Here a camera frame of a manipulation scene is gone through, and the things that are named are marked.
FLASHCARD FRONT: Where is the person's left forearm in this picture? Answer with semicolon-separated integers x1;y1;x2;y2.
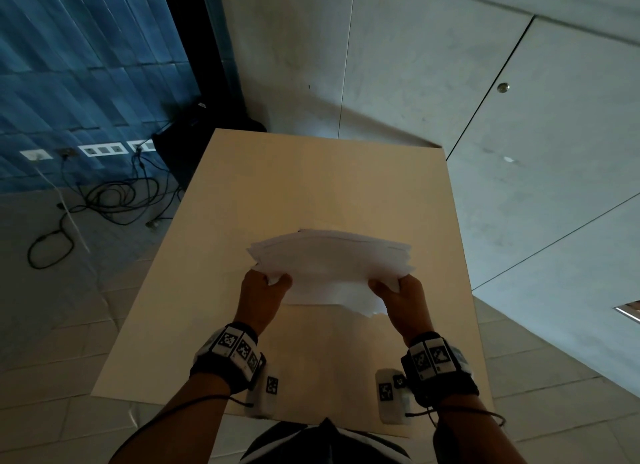
109;373;236;464

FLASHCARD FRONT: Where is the person's right hand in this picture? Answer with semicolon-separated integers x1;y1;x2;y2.
368;274;435;347

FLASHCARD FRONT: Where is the person's right forearm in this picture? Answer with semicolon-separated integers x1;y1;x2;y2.
432;394;529;464

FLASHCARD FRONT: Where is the white wrist camera with marker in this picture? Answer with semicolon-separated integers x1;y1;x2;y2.
375;369;413;426
248;363;281;420

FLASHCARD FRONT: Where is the tangle of black cables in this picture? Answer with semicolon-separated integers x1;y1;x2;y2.
27;146;187;270

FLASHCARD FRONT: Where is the person's left hand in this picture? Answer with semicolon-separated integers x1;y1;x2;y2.
233;268;294;335

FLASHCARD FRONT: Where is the person's dark striped shirt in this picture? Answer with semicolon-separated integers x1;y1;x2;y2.
244;417;417;464

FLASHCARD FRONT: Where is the black box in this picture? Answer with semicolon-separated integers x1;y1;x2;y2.
151;101;267;191

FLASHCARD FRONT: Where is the wide white wall socket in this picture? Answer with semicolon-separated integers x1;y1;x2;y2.
78;142;125;159

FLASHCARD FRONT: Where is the stack of white paper sheets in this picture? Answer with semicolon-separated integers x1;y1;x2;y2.
245;229;416;317

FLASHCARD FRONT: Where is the black wristband with marker tags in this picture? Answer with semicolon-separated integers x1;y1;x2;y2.
189;321;267;395
400;331;480;409

